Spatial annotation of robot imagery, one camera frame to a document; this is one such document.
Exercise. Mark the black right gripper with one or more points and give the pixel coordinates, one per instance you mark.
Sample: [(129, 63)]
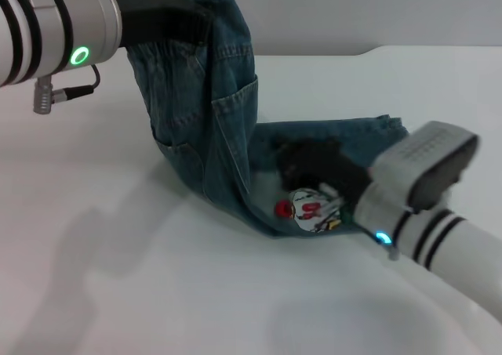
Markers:
[(317, 163)]

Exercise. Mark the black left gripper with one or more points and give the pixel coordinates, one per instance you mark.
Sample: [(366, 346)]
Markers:
[(157, 22)]

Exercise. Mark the blue denim shorts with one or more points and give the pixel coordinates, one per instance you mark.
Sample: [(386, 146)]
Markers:
[(227, 108)]

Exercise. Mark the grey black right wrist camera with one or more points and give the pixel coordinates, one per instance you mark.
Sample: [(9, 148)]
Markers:
[(427, 163)]

